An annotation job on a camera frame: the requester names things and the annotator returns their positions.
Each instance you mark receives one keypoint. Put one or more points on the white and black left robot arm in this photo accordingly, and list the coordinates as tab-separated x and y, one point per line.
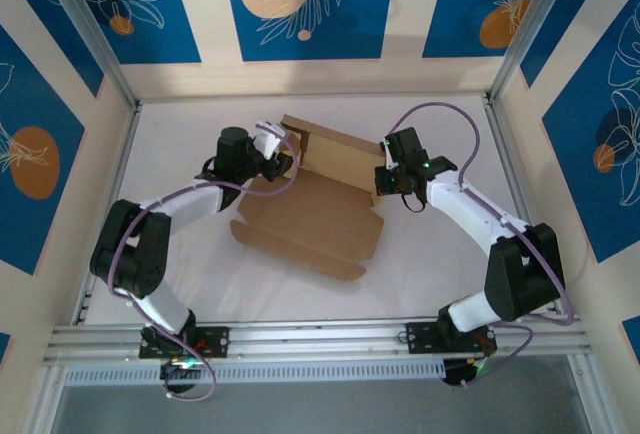
150	234

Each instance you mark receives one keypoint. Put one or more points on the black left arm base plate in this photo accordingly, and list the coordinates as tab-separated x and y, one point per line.
215	341

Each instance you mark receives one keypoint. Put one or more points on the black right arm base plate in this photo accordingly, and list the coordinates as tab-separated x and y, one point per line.
422	339

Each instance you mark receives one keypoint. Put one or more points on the aluminium table side rail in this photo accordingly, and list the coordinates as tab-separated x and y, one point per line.
520	179
107	179

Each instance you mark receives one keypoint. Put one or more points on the blue print with orange oval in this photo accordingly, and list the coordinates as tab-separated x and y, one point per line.
30	179

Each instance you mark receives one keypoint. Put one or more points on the brown cardboard box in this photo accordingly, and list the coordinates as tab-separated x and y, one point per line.
310	224

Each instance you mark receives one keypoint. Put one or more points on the aluminium frame post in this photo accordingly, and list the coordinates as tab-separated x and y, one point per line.
90	29
530	29

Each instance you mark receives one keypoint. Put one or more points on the blue print with cream circle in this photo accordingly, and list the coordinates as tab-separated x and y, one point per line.
340	4

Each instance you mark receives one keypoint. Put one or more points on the aluminium frame cross rail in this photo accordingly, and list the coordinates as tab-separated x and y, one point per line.
310	336

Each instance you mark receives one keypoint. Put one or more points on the blue print with dark circle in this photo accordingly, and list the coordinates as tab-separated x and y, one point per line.
590	154

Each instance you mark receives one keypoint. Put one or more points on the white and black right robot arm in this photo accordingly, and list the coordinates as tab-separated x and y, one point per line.
500	244

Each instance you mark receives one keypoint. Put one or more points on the black controller board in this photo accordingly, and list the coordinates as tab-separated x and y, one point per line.
465	371
180	371

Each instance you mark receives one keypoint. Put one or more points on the blue print with white flowers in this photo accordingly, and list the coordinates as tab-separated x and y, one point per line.
150	14

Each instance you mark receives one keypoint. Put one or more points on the blue print with orange fruit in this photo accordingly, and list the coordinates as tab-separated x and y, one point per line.
465	4

